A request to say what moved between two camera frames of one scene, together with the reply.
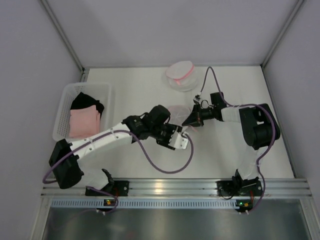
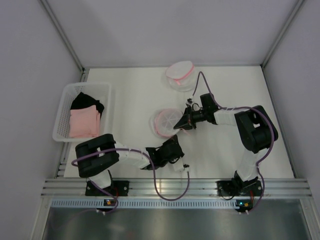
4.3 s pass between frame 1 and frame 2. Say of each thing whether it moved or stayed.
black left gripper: moved
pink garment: stayed
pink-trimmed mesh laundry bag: stayed
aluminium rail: stayed
